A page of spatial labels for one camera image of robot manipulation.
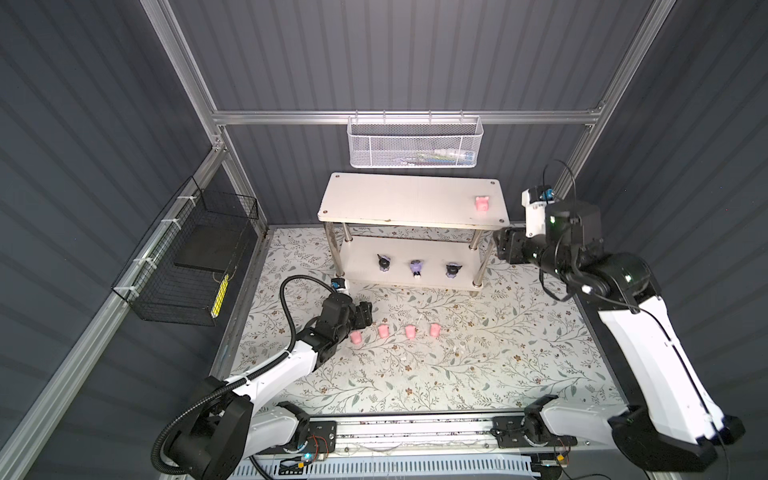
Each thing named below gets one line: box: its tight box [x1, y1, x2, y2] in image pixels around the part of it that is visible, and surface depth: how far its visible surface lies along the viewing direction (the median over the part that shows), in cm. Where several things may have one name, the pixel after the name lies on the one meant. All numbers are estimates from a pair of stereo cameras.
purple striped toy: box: [445, 263, 463, 279], surface depth 98 cm
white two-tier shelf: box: [318, 172, 511, 291], surface depth 87 cm
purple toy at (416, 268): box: [410, 260, 423, 278], surface depth 99 cm
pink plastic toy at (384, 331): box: [378, 324, 390, 339], surface depth 92 cm
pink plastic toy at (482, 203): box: [475, 196, 489, 212], surface depth 78 cm
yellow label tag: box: [211, 274, 229, 319], surface depth 69 cm
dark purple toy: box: [377, 254, 391, 272], surface depth 98 cm
